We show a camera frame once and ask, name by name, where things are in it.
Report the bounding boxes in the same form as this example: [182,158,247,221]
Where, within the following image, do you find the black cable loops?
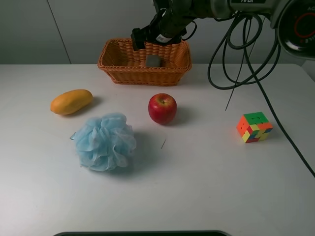
[207,11,315,178]

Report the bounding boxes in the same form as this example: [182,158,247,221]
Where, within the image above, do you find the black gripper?
[131,0,196,51]

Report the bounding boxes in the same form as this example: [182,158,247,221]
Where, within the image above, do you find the red apple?
[148,93,177,125]

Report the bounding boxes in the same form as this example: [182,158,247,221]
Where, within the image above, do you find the orange wicker basket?
[97,38,192,87]

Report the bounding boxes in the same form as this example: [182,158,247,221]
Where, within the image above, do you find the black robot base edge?
[55,231,230,236]

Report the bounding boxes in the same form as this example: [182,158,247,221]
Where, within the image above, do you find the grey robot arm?
[131,0,315,59]

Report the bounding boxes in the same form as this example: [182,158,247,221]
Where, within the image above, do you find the blue mesh bath loofah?
[70,113,136,172]

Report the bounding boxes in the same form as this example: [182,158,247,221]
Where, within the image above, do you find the yellow mango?
[50,89,93,116]

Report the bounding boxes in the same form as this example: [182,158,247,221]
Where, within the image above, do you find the grey whiteboard eraser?
[145,55,162,67]

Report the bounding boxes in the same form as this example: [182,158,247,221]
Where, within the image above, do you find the multicoloured puzzle cube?
[237,112,273,143]

